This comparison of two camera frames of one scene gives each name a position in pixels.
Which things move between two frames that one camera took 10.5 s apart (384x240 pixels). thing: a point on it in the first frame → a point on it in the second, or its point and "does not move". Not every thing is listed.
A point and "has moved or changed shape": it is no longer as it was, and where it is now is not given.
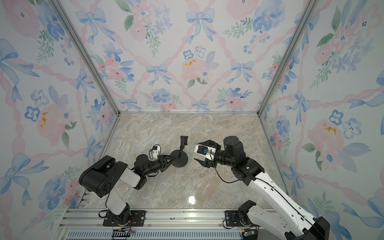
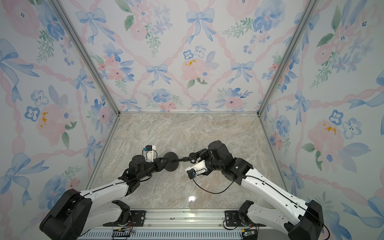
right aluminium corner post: [307, 11] does not move
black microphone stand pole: [183, 142] → [185, 159]
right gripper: [207, 163] → [203, 153]
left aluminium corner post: [58, 8] does not move
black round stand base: [179, 162] has moved or changed shape
